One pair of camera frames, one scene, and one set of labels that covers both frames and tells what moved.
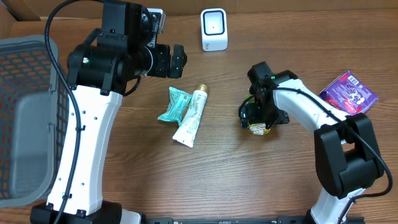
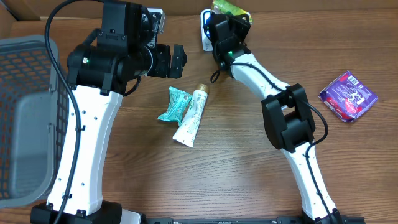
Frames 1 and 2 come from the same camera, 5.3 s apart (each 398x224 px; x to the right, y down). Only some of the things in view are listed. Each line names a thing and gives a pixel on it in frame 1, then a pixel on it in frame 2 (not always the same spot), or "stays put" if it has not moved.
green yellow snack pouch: (259, 128) -> (229, 7)
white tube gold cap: (186, 133) stays put
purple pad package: (348, 94) stays put
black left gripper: (165, 68) stays put
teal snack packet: (179, 101) stays put
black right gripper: (253, 109) -> (239, 26)
